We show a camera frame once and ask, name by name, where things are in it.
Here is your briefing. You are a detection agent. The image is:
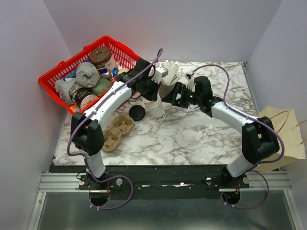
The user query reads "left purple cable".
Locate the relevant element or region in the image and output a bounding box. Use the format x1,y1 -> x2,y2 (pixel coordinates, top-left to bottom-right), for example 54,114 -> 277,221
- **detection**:
66,48 -> 164,210

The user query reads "purple cable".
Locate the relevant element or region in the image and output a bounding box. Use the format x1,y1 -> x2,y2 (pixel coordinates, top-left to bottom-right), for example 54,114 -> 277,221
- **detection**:
191,64 -> 285,209
66,48 -> 164,210

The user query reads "grey crumpled paper bag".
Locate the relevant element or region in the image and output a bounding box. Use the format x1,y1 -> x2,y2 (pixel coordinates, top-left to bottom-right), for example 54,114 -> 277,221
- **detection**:
75,62 -> 100,88

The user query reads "cardboard cup carrier tray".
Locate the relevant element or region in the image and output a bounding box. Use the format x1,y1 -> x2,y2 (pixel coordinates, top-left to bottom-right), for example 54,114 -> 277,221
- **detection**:
102,114 -> 135,153

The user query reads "green avocado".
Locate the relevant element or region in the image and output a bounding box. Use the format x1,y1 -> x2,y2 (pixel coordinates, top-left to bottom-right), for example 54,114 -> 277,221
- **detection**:
90,79 -> 112,97

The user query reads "red plastic basket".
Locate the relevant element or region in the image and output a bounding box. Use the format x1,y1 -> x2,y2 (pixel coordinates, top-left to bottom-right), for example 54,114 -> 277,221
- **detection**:
38,35 -> 140,114

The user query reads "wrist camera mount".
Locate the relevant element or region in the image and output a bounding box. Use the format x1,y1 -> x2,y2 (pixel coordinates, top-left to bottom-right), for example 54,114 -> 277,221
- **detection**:
186,74 -> 195,91
151,67 -> 168,84

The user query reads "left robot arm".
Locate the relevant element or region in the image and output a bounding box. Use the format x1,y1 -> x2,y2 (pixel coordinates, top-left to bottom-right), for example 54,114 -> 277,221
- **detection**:
68,58 -> 168,189

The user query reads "white paper cup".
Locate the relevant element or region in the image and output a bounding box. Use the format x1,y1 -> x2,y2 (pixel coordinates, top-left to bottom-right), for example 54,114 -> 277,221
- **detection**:
142,95 -> 166,121

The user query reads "brown paper bag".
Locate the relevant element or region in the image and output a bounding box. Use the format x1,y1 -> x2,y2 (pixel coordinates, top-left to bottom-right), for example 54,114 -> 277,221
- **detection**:
255,106 -> 306,172

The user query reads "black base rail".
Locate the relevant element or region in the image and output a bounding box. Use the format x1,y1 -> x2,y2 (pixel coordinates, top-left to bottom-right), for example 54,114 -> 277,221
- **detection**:
79,165 -> 249,200

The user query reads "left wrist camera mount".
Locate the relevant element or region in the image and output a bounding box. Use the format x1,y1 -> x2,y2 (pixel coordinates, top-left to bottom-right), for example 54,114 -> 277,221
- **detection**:
151,67 -> 168,84

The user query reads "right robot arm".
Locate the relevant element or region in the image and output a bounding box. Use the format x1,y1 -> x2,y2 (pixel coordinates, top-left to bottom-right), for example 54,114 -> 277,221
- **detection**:
158,76 -> 280,188

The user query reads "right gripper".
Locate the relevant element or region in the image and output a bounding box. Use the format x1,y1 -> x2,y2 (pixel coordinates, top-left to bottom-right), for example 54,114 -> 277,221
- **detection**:
162,81 -> 201,109

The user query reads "brown lidded ice cream tub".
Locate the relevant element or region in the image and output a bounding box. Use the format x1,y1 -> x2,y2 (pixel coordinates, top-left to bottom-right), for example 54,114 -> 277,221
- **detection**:
89,46 -> 112,65

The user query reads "black printed paper cup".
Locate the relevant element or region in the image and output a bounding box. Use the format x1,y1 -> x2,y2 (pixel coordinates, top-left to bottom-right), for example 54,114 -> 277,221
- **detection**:
69,88 -> 98,110

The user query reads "black coffee cup lid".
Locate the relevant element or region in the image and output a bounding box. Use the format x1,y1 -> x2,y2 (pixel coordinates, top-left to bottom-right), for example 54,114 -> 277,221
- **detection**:
129,105 -> 146,121

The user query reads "white paper straws bundle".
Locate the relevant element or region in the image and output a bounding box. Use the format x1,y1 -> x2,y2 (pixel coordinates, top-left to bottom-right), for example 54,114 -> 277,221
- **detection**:
155,60 -> 183,86

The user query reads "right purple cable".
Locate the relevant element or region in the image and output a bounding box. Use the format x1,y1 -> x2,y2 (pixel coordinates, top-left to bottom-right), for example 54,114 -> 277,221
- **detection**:
191,64 -> 285,209

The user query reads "grey straw holder cup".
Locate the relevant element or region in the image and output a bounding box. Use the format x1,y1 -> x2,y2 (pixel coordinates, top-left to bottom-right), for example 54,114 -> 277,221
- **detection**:
158,84 -> 175,99

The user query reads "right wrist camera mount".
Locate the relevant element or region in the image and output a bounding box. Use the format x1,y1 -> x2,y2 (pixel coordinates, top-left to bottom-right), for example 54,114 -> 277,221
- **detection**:
186,74 -> 195,91

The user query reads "white crumpled paper wrapper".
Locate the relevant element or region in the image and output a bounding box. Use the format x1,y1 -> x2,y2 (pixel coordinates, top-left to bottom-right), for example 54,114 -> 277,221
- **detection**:
55,78 -> 76,105

